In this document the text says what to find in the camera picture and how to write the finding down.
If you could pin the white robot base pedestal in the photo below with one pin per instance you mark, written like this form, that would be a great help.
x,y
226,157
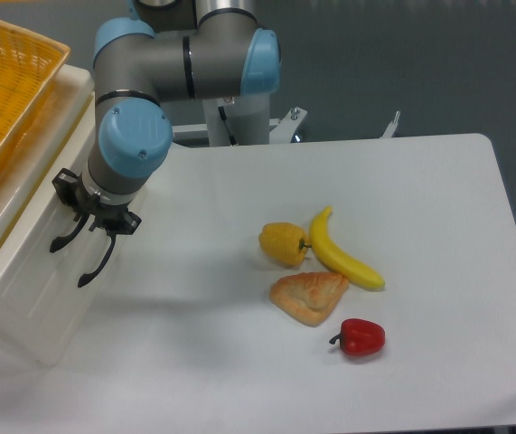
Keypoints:
x,y
237,121

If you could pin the black drawer handle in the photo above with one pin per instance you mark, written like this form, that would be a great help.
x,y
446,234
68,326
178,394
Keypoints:
x,y
62,241
87,278

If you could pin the black bottom drawer handle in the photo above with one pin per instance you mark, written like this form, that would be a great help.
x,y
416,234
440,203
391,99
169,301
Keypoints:
x,y
87,278

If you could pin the red bell pepper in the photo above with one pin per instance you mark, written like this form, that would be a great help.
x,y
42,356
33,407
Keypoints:
x,y
359,337

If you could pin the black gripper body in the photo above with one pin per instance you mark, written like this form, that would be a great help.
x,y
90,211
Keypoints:
x,y
93,205

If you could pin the yellow banana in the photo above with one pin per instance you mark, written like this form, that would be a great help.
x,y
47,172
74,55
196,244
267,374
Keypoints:
x,y
336,259

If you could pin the yellow woven basket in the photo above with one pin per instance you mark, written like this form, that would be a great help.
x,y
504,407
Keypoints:
x,y
29,63

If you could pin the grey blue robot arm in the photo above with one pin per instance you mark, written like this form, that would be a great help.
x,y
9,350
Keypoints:
x,y
165,51

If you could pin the black top drawer handle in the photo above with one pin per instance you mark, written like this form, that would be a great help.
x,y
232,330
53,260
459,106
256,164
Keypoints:
x,y
62,241

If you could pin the white plastic drawer cabinet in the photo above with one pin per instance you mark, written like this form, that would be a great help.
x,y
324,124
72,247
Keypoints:
x,y
41,305

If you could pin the brown pastry bread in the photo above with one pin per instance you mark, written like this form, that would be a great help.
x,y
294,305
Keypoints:
x,y
309,297

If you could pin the yellow bell pepper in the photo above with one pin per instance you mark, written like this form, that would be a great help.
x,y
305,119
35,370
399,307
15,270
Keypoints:
x,y
285,242

